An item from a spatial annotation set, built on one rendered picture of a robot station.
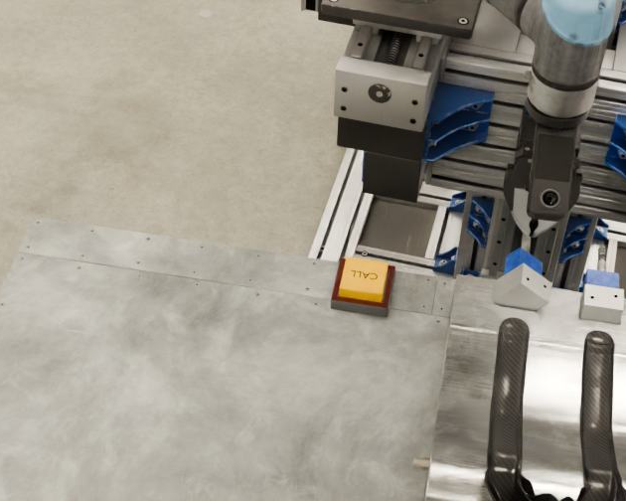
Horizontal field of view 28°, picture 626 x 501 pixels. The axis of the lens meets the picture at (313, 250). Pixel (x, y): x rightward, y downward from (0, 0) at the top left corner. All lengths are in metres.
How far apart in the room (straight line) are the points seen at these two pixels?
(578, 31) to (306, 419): 0.61
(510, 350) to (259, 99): 1.77
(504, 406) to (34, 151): 1.86
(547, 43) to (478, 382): 0.44
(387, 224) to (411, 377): 1.03
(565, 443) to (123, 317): 0.63
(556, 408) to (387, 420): 0.22
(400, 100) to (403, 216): 0.90
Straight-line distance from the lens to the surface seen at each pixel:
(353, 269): 1.73
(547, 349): 1.61
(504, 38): 1.96
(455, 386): 1.56
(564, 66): 1.37
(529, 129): 1.50
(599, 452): 1.52
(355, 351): 1.69
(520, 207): 1.54
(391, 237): 2.64
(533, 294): 1.62
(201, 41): 3.46
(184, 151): 3.13
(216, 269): 1.78
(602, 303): 1.64
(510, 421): 1.54
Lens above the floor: 2.14
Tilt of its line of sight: 48 degrees down
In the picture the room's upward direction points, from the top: 2 degrees clockwise
